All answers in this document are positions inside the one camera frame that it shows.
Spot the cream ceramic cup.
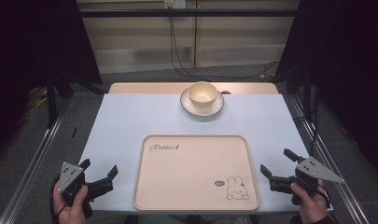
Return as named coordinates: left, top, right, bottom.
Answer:
left=187, top=80, right=219, bottom=110

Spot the wall socket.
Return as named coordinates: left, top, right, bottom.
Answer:
left=163, top=0, right=187, bottom=9

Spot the black horizontal frame bar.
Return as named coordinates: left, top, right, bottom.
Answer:
left=78, top=8, right=301, bottom=19

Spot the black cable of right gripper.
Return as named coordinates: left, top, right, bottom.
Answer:
left=315, top=182, right=333, bottom=210

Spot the black stand post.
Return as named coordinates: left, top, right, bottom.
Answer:
left=46, top=73, right=59, bottom=129

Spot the person's left hand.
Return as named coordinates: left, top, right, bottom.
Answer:
left=52, top=181, right=90, bottom=224

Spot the beige tray with rabbit print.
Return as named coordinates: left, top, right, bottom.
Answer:
left=132, top=133, right=261, bottom=212

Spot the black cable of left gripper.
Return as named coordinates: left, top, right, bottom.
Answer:
left=49, top=176, right=68, bottom=224

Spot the cream saucer with dark rim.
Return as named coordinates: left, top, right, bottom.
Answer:
left=179, top=87, right=225, bottom=119

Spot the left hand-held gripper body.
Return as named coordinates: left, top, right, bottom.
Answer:
left=57, top=161, right=114, bottom=219

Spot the yellow cable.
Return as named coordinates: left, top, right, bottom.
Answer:
left=34, top=88, right=49, bottom=108

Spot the metal floor rail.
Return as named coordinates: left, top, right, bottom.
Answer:
left=288, top=94, right=371, bottom=224
left=0, top=98, right=72, bottom=224

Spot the black curtain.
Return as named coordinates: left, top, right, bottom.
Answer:
left=275, top=0, right=378, bottom=180
left=0, top=0, right=103, bottom=162

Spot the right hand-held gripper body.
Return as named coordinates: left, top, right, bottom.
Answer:
left=268, top=156, right=345, bottom=206

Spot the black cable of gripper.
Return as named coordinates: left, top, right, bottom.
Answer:
left=49, top=176, right=68, bottom=224
left=315, top=182, right=333, bottom=210

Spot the white table mat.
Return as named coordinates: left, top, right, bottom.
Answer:
left=78, top=92, right=313, bottom=215

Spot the black wall cable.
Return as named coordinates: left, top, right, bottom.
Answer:
left=168, top=16, right=280, bottom=80

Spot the person's right hand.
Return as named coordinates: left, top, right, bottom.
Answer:
left=289, top=182, right=329, bottom=224

